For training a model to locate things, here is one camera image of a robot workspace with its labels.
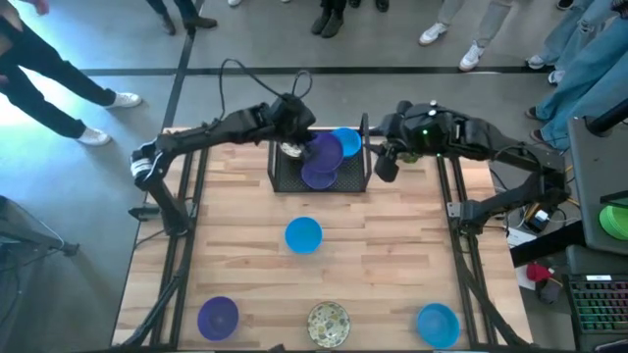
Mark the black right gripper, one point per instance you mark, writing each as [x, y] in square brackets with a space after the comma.
[424, 127]

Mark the black desk bar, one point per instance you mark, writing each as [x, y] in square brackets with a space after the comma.
[544, 247]

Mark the grey side desk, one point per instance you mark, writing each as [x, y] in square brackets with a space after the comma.
[593, 186]

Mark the green round disc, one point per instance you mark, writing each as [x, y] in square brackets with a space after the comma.
[615, 223]

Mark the purple plastic mini bowl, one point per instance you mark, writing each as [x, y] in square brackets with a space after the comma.
[326, 152]
[218, 318]
[319, 180]

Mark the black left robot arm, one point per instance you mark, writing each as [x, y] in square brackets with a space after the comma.
[216, 130]

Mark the blue plastic mini bowl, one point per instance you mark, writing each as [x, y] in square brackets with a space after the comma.
[304, 235]
[350, 142]
[438, 325]

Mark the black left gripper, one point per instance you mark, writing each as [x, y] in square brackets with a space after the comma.
[292, 120]

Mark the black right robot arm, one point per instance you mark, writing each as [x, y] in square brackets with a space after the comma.
[510, 147]

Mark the small black box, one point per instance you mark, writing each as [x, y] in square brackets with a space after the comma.
[277, 349]

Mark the white paper sheet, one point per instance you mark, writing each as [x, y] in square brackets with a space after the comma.
[517, 237]

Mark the black round pole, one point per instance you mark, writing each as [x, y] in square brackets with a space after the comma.
[608, 122]

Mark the red soft object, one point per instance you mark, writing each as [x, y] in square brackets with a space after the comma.
[537, 273]

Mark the black mesh tray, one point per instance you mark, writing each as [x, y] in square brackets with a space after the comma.
[353, 176]

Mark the black metal rig frame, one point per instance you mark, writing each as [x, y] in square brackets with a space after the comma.
[466, 294]
[179, 282]

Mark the person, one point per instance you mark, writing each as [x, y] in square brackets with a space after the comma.
[589, 83]
[382, 5]
[44, 64]
[196, 20]
[574, 34]
[328, 22]
[490, 19]

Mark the black tripod stand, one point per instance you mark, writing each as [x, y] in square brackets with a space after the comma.
[44, 243]

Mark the speckled beige mini bowl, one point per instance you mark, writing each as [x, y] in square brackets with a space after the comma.
[290, 149]
[329, 324]

